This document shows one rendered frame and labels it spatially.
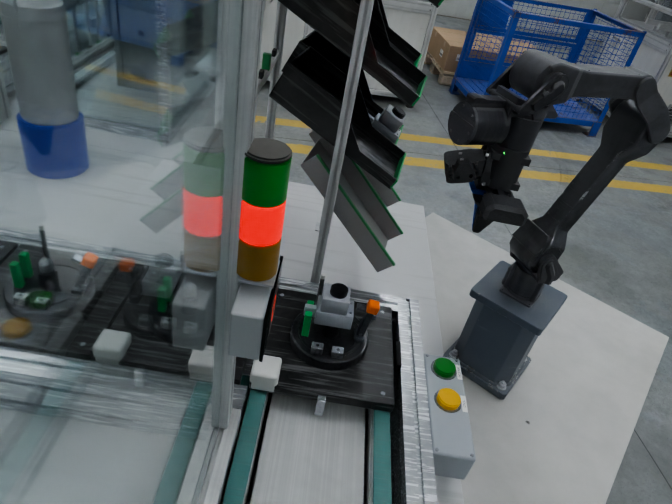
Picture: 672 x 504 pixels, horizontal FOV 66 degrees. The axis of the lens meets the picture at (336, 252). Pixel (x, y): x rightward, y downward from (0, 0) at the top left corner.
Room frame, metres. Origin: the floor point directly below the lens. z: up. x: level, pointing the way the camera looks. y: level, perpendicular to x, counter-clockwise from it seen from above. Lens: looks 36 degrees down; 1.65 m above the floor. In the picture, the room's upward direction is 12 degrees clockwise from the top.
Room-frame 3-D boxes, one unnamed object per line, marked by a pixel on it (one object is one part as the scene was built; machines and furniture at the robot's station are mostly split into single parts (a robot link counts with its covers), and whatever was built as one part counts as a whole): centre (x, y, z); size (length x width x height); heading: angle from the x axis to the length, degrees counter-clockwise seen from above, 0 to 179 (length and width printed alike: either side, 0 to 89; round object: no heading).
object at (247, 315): (0.47, 0.09, 1.29); 0.12 x 0.05 x 0.25; 3
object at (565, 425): (0.84, -0.32, 0.84); 0.90 x 0.70 x 0.03; 148
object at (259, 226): (0.47, 0.09, 1.33); 0.05 x 0.05 x 0.05
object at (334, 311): (0.67, -0.01, 1.06); 0.08 x 0.04 x 0.07; 93
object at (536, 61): (0.79, -0.32, 1.45); 0.29 x 0.08 x 0.11; 119
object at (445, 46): (6.20, -1.22, 0.20); 1.20 x 0.80 x 0.41; 103
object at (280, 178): (0.47, 0.09, 1.38); 0.05 x 0.05 x 0.05
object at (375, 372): (0.67, -0.02, 0.96); 0.24 x 0.24 x 0.02; 3
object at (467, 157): (0.72, -0.16, 1.33); 0.07 x 0.07 x 0.06; 2
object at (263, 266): (0.47, 0.09, 1.28); 0.05 x 0.05 x 0.05
